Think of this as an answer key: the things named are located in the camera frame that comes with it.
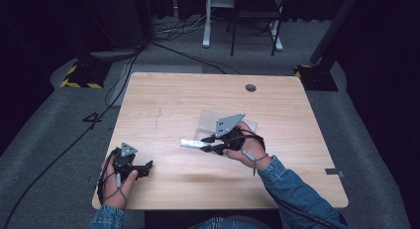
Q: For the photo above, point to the white eraser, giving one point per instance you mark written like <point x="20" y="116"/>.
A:
<point x="193" y="143"/>

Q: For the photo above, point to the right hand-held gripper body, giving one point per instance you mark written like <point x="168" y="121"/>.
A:
<point x="229" y="131"/>

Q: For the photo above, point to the person's denim legs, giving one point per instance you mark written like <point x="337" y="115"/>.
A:
<point x="228" y="223"/>

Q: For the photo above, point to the person's left hand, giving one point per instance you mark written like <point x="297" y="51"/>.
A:
<point x="114" y="191"/>

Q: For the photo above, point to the grey tape strip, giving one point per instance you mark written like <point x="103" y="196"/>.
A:
<point x="333" y="171"/>

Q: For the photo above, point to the person's right hand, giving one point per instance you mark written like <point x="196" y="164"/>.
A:
<point x="251" y="153"/>

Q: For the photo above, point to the dark upright stand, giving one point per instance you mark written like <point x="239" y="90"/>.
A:
<point x="122" y="21"/>

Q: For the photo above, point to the black chair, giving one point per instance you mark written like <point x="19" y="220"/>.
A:
<point x="256" y="14"/>

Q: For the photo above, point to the clear plastic pencil case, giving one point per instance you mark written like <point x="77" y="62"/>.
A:
<point x="208" y="123"/>

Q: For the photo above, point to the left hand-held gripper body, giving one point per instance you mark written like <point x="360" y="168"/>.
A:
<point x="124" y="162"/>

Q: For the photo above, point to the hazard-striped stand base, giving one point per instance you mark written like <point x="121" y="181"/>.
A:
<point x="82" y="77"/>

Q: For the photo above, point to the black stand base yellow corner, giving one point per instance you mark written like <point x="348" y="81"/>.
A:
<point x="317" y="77"/>

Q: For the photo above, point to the slanted black stand pole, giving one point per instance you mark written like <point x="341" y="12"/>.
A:
<point x="333" y="27"/>

